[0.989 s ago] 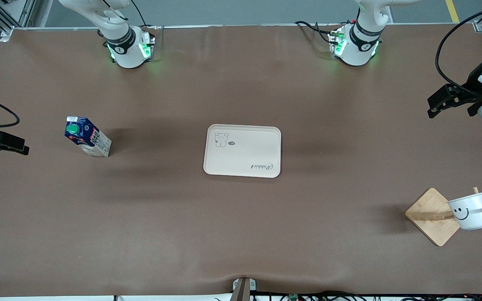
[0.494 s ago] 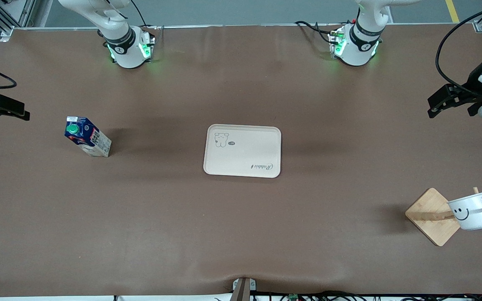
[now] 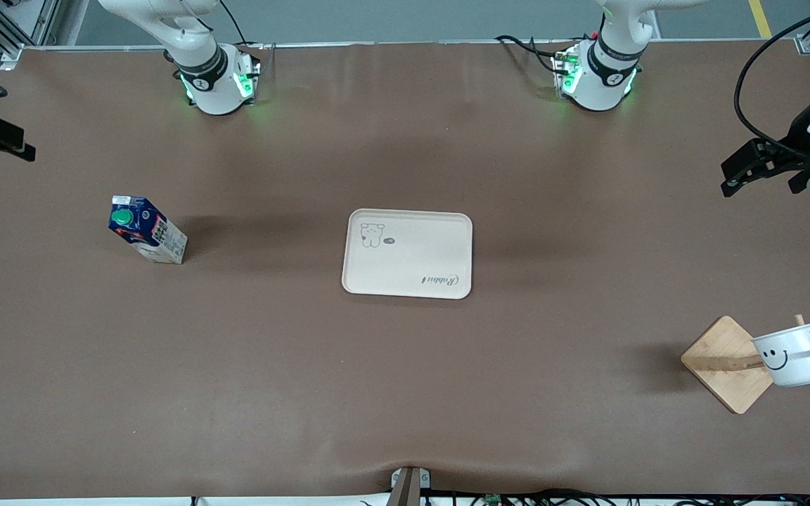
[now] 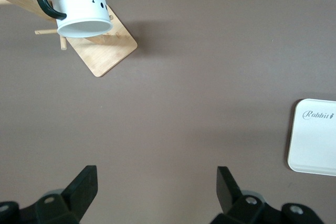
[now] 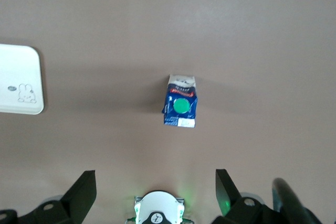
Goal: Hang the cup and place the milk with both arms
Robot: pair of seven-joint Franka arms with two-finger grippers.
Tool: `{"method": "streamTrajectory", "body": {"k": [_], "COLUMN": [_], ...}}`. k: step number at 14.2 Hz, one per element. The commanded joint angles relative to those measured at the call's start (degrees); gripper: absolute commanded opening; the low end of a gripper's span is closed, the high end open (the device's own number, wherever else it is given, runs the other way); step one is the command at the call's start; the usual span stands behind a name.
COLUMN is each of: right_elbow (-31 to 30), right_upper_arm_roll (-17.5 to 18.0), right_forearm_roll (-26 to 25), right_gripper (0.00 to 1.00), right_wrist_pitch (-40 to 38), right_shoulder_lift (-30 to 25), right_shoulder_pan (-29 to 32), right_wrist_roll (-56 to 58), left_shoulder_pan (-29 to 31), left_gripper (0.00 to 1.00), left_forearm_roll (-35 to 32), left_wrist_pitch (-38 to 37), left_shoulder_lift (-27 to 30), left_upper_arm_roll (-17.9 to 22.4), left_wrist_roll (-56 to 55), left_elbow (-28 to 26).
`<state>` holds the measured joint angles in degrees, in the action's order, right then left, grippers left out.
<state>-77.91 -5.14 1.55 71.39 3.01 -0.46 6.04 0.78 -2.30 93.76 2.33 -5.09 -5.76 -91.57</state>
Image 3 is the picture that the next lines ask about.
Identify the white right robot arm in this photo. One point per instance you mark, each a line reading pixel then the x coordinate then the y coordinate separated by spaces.
pixel 202 77

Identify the beige plastic tray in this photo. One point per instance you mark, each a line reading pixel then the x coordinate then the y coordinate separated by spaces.
pixel 412 253

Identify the small green circuit board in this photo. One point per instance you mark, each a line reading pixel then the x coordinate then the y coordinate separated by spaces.
pixel 493 500

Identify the brown table mat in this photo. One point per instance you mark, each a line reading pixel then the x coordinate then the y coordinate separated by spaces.
pixel 166 386

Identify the blue milk carton green cap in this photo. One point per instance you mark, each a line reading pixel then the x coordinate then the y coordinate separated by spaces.
pixel 148 232

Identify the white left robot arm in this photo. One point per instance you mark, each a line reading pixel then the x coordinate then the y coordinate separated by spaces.
pixel 605 77

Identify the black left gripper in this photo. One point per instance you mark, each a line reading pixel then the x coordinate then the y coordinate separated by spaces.
pixel 796 135

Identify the wooden cup rack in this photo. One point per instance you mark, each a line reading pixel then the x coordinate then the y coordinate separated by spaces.
pixel 725 376

